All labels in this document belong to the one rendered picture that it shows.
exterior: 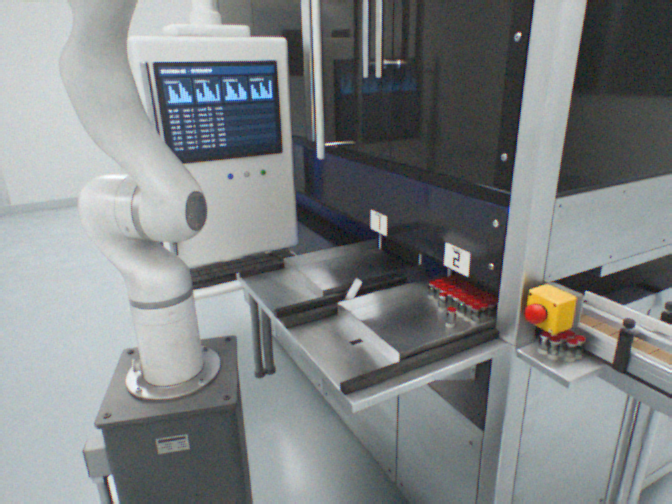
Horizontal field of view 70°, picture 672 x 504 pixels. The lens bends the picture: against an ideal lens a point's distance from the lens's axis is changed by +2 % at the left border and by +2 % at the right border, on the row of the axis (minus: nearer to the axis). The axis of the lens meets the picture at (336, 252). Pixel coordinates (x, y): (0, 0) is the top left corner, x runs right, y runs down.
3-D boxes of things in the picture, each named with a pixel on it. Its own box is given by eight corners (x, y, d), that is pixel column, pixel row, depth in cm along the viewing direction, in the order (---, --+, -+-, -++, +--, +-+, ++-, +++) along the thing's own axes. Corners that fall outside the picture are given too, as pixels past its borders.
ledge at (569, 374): (558, 339, 111) (560, 331, 110) (613, 368, 100) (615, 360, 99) (515, 356, 105) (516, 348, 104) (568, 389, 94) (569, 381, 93)
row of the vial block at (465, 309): (432, 295, 128) (433, 279, 126) (481, 324, 113) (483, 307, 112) (426, 297, 127) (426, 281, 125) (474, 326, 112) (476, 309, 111)
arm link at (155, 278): (170, 312, 88) (149, 184, 79) (85, 302, 93) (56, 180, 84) (204, 284, 99) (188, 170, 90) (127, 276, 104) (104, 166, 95)
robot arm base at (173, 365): (116, 409, 91) (97, 324, 85) (135, 354, 109) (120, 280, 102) (219, 394, 95) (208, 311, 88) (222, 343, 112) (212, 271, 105)
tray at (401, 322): (443, 284, 134) (444, 273, 133) (516, 325, 113) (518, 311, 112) (337, 314, 120) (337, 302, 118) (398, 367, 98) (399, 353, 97)
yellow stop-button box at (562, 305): (547, 311, 103) (552, 281, 100) (578, 326, 97) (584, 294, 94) (522, 320, 99) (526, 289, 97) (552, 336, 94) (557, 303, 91)
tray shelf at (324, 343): (368, 248, 167) (368, 243, 166) (533, 341, 110) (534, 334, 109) (236, 278, 146) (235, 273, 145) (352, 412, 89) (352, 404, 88)
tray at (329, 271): (376, 247, 162) (376, 238, 161) (425, 274, 141) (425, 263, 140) (284, 268, 147) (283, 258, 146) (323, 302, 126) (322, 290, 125)
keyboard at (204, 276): (288, 252, 181) (287, 246, 180) (304, 264, 169) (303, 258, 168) (180, 275, 163) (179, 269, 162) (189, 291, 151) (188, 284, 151)
